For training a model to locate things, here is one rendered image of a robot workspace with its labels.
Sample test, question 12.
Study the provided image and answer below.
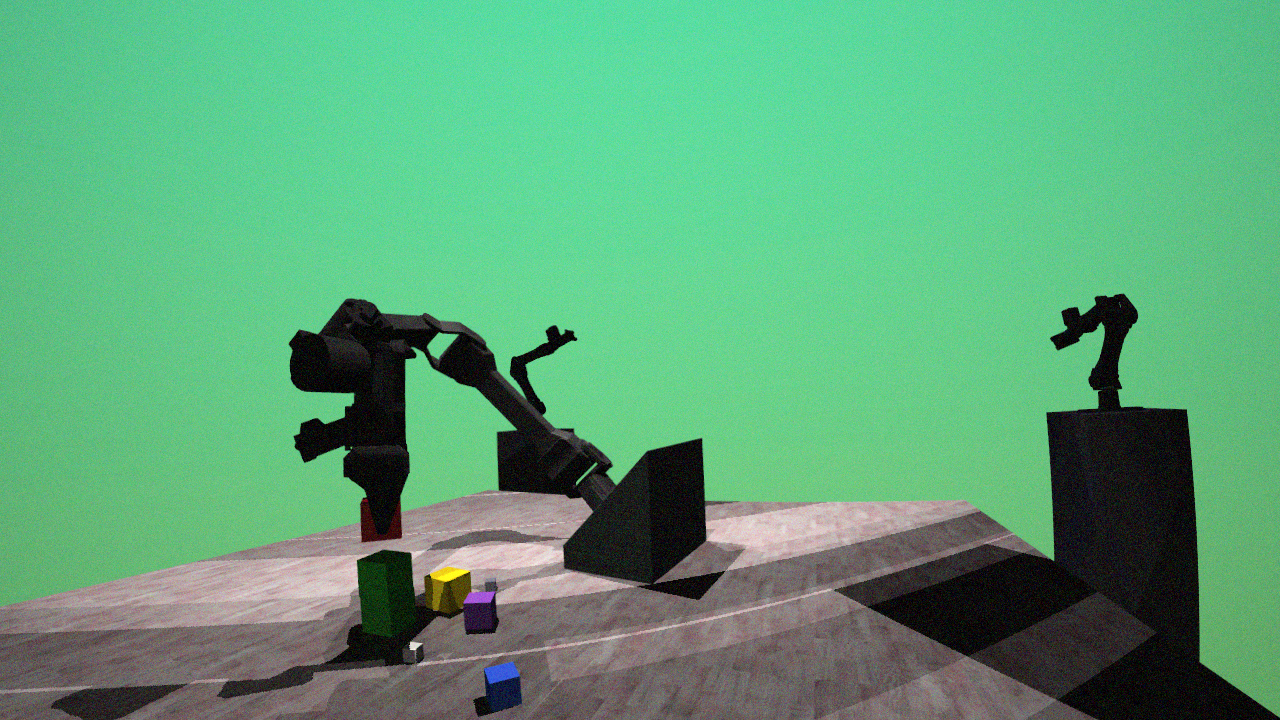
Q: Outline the green block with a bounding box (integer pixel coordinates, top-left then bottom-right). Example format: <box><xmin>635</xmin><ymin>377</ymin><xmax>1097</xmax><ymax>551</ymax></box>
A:
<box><xmin>360</xmin><ymin>588</ymin><xmax>417</xmax><ymax>638</ymax></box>
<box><xmin>357</xmin><ymin>550</ymin><xmax>413</xmax><ymax>601</ymax></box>

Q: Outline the yellow block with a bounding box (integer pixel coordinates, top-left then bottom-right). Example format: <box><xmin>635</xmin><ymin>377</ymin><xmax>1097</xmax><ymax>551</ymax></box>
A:
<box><xmin>424</xmin><ymin>568</ymin><xmax>472</xmax><ymax>614</ymax></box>

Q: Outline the purple block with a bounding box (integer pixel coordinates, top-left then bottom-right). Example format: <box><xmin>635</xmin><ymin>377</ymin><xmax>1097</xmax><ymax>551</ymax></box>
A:
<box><xmin>463</xmin><ymin>591</ymin><xmax>497</xmax><ymax>630</ymax></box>

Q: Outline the blue block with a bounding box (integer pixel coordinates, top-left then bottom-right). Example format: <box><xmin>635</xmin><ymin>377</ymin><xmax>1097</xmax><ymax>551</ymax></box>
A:
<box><xmin>484</xmin><ymin>662</ymin><xmax>522</xmax><ymax>712</ymax></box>

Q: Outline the red block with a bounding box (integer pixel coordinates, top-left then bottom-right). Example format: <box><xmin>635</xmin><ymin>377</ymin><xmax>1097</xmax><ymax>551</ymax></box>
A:
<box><xmin>360</xmin><ymin>497</ymin><xmax>402</xmax><ymax>543</ymax></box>

